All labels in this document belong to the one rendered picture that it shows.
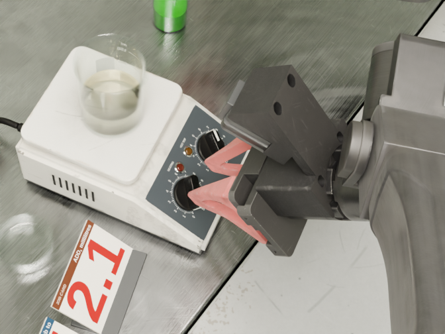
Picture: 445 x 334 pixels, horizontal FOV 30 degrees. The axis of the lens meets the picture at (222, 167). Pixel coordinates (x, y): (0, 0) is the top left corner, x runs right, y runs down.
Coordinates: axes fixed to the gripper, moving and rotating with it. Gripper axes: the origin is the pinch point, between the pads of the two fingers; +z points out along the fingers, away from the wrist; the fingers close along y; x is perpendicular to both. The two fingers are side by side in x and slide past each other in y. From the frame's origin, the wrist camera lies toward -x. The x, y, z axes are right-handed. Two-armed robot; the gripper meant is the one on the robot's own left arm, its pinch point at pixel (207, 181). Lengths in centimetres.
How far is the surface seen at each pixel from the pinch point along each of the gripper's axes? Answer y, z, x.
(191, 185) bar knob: -2.4, 6.2, 3.9
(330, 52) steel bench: -28.3, 5.9, 13.1
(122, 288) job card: 7.6, 11.9, 7.0
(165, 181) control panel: -2.0, 8.4, 2.6
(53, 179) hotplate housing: 1.6, 17.3, -2.5
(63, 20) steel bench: -18.5, 28.0, -5.8
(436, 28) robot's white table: -37.6, -1.9, 19.7
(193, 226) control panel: 0.2, 6.8, 7.0
